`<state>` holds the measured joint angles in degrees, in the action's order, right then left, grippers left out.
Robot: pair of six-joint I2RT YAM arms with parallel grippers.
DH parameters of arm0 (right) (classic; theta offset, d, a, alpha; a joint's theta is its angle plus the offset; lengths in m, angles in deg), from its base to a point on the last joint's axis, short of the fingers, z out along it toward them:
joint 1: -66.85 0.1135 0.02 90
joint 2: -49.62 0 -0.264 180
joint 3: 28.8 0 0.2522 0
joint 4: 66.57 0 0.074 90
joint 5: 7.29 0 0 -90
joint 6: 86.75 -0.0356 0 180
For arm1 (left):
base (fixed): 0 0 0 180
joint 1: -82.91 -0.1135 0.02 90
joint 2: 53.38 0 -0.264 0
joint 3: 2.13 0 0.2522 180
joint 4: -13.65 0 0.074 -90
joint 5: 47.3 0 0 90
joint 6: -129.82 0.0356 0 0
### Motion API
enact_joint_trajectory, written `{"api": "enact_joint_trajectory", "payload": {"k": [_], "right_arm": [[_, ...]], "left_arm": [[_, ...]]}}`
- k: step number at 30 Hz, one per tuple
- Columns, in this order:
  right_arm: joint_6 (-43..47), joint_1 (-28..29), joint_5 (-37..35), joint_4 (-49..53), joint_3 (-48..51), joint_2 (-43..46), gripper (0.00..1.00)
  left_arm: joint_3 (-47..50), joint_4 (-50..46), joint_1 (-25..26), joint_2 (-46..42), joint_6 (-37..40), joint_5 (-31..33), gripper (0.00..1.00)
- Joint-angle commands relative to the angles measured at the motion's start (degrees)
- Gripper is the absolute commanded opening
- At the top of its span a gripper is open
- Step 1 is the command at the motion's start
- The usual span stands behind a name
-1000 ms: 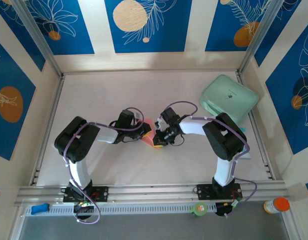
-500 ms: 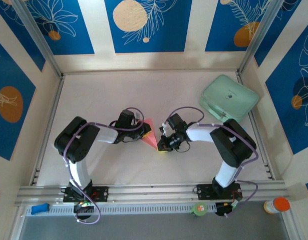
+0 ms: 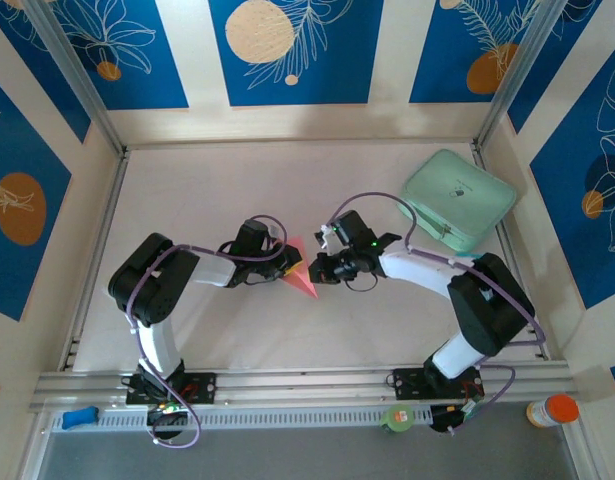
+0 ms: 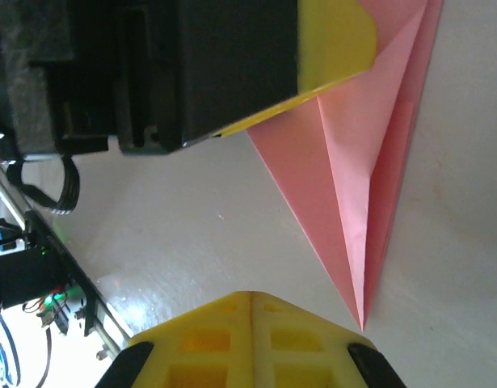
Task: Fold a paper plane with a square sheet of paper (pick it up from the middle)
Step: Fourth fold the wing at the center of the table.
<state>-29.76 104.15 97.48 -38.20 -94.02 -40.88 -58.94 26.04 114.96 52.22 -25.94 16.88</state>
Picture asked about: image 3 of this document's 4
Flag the long aluminium base rail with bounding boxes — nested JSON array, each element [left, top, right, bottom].
[[29, 362, 576, 414]]

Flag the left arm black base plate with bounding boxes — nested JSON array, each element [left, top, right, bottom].
[[120, 370, 218, 406]]

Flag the aluminium table side rail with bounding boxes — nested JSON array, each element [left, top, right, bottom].
[[59, 149, 131, 372], [471, 144, 547, 362]]

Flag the pink paper sheet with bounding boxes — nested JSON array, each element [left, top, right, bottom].
[[276, 235, 320, 300]]

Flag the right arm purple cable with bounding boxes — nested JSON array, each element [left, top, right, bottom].
[[329, 192, 547, 436]]

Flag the blue bone-shaped block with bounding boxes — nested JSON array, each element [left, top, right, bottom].
[[61, 407, 99, 431]]

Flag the aluminium frame post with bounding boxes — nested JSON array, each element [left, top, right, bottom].
[[24, 0, 131, 156], [471, 0, 572, 150]]

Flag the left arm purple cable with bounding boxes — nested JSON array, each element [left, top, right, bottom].
[[126, 214, 288, 448]]

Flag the mint green zip pouch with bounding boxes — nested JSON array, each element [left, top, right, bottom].
[[399, 148, 518, 253]]

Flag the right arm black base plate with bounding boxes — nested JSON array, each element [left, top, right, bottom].
[[386, 366, 486, 401]]

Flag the grey slotted cable duct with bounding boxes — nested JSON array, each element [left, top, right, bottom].
[[49, 403, 433, 434]]

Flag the green tape roll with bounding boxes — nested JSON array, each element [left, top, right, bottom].
[[379, 403, 416, 435]]

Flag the black controller with LED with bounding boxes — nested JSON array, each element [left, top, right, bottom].
[[429, 399, 483, 435], [145, 402, 189, 441]]

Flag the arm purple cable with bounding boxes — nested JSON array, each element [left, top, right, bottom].
[[329, 192, 547, 436], [126, 214, 288, 448]]

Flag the orange-capped bottle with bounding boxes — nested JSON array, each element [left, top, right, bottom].
[[525, 393, 581, 429]]

